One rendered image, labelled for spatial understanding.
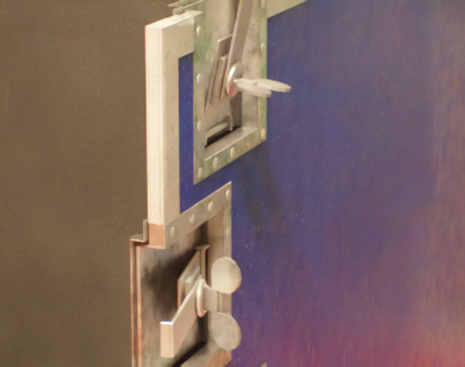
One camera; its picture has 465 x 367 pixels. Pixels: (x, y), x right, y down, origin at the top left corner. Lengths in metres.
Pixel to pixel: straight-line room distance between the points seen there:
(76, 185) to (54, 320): 0.20
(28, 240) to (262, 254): 1.07
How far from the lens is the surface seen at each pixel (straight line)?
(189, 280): 1.06
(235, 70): 1.08
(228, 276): 1.06
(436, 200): 1.65
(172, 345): 1.00
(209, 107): 1.08
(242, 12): 1.07
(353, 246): 1.39
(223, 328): 1.07
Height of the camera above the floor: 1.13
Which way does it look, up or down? 16 degrees down
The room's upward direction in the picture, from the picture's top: straight up
